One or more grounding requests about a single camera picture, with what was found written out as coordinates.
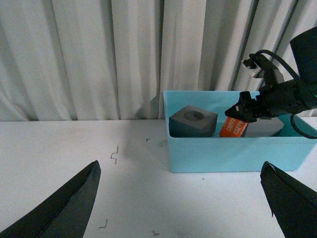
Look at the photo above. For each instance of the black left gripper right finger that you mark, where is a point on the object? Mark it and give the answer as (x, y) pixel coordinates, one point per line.
(292, 203)

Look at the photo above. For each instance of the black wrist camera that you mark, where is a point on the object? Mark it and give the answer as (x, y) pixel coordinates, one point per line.
(264, 69)

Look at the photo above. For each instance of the gray cube with round hole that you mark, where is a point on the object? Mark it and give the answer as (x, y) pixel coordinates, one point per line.
(191, 121)

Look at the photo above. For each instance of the orange cylinder part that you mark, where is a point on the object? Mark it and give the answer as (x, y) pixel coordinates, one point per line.
(233, 128)

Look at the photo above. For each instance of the gray cube with square hole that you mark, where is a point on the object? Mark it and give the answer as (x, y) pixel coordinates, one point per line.
(264, 128)

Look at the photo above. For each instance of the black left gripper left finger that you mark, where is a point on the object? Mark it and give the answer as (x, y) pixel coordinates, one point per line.
(64, 214)

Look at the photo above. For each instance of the light blue plastic box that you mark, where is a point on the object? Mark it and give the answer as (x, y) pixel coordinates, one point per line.
(215, 154)

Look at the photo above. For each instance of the white curtain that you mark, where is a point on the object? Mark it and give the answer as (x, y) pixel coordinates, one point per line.
(113, 59)

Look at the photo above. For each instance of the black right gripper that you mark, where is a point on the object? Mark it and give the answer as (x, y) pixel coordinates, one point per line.
(271, 102)

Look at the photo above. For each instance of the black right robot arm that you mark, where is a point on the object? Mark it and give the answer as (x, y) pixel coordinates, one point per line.
(304, 49)

